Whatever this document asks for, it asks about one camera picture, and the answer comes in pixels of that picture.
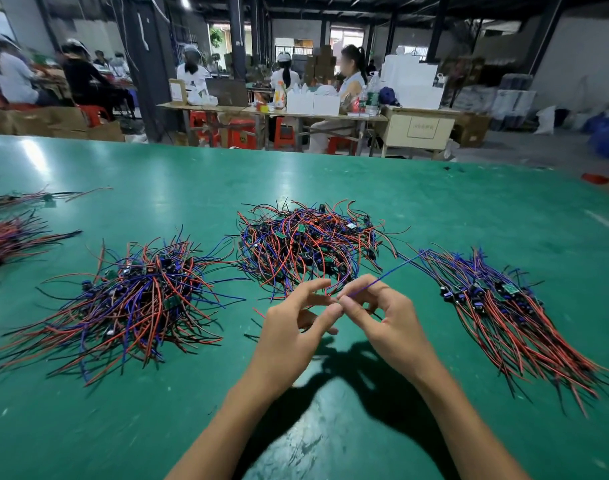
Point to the person's left hand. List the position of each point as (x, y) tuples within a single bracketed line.
[(290, 340)]

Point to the person's right hand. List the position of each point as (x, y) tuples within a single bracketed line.
[(395, 335)]

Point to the person's right forearm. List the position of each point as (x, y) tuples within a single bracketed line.
[(470, 435)]

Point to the red plastic stool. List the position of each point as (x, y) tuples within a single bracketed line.
[(284, 133), (202, 128), (340, 145), (92, 115)]

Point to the cream cabinet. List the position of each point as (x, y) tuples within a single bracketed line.
[(420, 130)]

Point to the brown cardboard box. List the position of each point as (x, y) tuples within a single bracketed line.
[(473, 130)]

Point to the long wooden work table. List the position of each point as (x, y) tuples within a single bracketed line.
[(274, 110)]

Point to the dark blue bag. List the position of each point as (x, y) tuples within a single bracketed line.
[(389, 96)]

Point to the row of white containers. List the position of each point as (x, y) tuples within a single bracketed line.
[(312, 101)]

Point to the small red floor object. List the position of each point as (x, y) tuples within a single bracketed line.
[(595, 179)]

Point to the stack of white boxes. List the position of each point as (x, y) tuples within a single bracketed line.
[(413, 80)]

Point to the dark pillar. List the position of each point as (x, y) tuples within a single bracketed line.
[(149, 60)]

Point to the row of cardboard boxes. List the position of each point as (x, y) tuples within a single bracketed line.
[(54, 122)]

